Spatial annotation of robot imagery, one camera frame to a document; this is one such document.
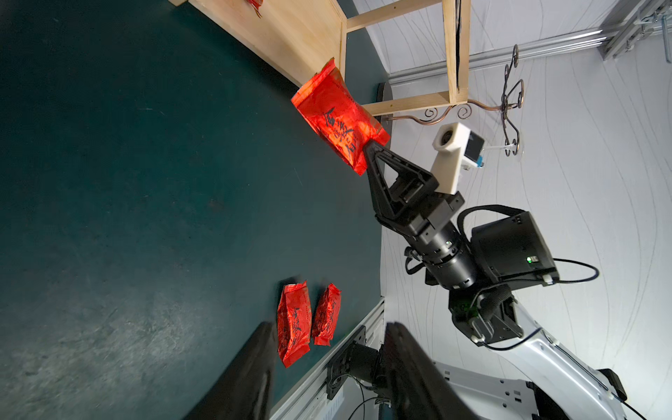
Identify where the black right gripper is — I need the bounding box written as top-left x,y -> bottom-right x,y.
363,142 -> 465,236

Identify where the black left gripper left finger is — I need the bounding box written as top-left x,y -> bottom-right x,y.
185,322 -> 278,419

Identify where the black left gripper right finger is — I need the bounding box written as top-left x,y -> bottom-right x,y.
383,322 -> 477,419

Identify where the red tea bag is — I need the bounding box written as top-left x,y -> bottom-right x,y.
292,59 -> 390,175
276,282 -> 313,368
247,0 -> 264,18
311,283 -> 341,347

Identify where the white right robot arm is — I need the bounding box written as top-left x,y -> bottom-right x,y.
363,142 -> 638,419

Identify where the wooden two-tier shelf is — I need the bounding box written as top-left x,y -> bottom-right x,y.
192,1 -> 471,97

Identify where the green table mat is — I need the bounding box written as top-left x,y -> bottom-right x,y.
1,1 -> 382,419

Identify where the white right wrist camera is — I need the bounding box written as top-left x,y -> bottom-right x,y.
430,122 -> 486,195

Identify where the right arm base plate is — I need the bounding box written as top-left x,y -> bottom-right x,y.
325,325 -> 391,400

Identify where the aluminium top rail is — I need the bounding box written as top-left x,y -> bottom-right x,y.
387,0 -> 672,88

